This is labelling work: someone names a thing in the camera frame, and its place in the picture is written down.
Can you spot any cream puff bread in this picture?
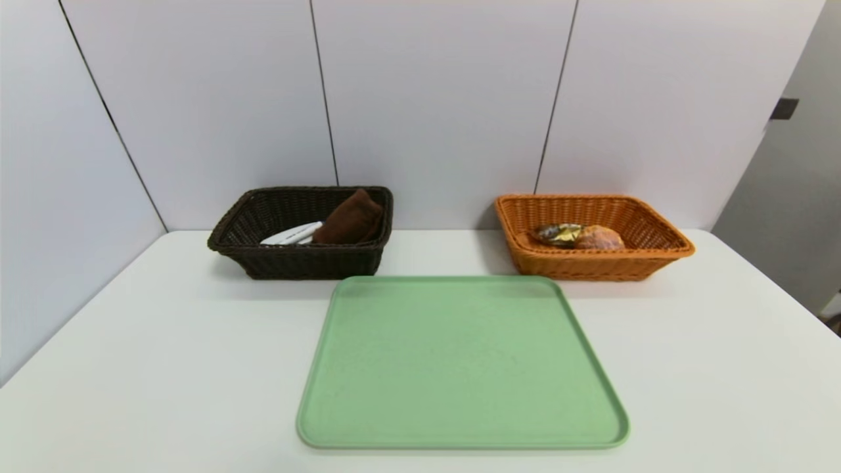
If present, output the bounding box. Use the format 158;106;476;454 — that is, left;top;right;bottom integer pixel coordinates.
577;224;626;251

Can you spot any chocolate pack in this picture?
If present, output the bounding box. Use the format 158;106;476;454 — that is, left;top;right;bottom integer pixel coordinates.
531;222;585;247

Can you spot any light green plastic tray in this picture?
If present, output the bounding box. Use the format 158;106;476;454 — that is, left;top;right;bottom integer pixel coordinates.
296;275;630;451

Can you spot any brown towel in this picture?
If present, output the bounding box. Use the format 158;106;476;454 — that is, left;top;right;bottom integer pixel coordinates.
311;188;384;245

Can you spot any dark brown wicker basket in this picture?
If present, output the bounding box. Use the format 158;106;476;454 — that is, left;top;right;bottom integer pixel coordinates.
207;185;394;280

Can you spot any white marker blue cap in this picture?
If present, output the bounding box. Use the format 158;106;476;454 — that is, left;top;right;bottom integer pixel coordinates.
276;221;324;245

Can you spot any orange wicker basket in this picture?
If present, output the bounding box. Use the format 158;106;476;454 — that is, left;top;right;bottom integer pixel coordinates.
495;193;696;282

